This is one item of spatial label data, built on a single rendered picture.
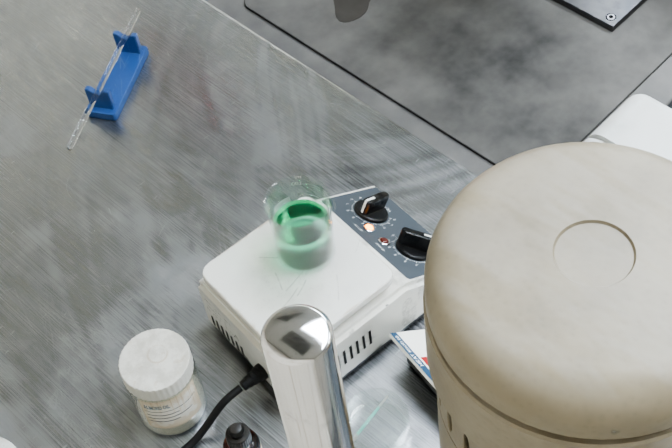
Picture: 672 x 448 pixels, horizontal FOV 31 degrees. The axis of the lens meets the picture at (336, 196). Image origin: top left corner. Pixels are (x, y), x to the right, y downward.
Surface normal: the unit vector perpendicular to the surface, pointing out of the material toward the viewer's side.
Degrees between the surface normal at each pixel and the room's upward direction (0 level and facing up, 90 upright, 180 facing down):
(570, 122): 0
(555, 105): 0
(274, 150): 0
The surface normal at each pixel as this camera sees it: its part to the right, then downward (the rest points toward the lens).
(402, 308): 0.64, 0.57
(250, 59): -0.09, -0.61
